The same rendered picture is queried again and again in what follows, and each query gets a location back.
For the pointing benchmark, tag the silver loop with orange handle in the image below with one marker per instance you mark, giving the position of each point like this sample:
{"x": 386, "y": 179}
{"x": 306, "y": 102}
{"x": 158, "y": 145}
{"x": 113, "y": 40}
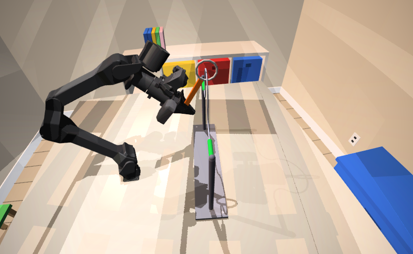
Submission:
{"x": 199, "y": 81}

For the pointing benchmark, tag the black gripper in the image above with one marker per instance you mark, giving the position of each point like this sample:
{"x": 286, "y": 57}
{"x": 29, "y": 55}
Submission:
{"x": 169, "y": 104}

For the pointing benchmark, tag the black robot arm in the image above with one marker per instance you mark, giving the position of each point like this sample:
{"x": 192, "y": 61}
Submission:
{"x": 57, "y": 127}

